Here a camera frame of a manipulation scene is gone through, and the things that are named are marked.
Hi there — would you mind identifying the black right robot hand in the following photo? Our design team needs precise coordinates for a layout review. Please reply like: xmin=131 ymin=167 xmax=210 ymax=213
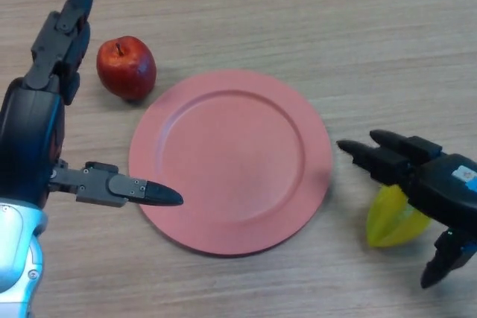
xmin=336 ymin=130 xmax=477 ymax=290

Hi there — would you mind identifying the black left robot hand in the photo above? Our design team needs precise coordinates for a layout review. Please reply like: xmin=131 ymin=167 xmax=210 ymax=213
xmin=0 ymin=0 xmax=184 ymax=209

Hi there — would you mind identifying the yellow starfruit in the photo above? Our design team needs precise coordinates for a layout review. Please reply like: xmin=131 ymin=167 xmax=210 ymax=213
xmin=365 ymin=183 xmax=433 ymax=248

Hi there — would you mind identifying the pink round plate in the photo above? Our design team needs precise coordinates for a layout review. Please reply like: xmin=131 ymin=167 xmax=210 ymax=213
xmin=128 ymin=69 xmax=334 ymax=258

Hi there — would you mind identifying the red apple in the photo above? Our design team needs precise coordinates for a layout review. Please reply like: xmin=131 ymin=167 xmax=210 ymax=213
xmin=96 ymin=36 xmax=157 ymax=102

